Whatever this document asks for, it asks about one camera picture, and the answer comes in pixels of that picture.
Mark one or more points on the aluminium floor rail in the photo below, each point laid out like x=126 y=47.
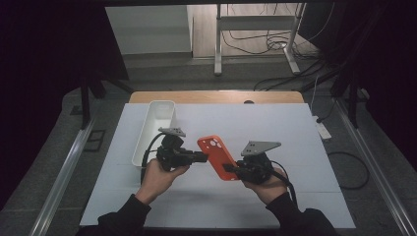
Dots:
x=377 y=170
x=62 y=180

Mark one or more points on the white cabinet panel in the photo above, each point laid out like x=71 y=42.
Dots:
x=147 y=29

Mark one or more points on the black metal stand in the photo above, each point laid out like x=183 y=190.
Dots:
x=86 y=101
x=353 y=101

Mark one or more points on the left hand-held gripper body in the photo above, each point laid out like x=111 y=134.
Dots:
x=172 y=154

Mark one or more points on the wooden table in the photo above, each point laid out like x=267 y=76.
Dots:
x=209 y=97

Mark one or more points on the orange phone case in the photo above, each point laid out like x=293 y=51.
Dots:
x=217 y=156

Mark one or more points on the white table cover sheet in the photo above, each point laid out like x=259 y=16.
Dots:
x=229 y=121

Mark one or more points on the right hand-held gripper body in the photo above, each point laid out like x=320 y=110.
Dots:
x=255 y=167

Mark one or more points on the black square floor plates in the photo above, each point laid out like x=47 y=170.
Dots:
x=95 y=141

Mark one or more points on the white metal desk frame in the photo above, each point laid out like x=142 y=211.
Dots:
x=252 y=23

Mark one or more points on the white power strip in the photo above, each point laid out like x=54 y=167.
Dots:
x=323 y=129

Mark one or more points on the dark curtain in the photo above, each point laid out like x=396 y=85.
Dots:
x=42 y=82
x=390 y=65

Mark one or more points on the person's right hand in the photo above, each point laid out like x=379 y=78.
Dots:
x=270 y=188

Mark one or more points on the person's left hand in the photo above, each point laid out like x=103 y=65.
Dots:
x=157 y=180

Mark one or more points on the white plastic storage bin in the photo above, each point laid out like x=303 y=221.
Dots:
x=154 y=124

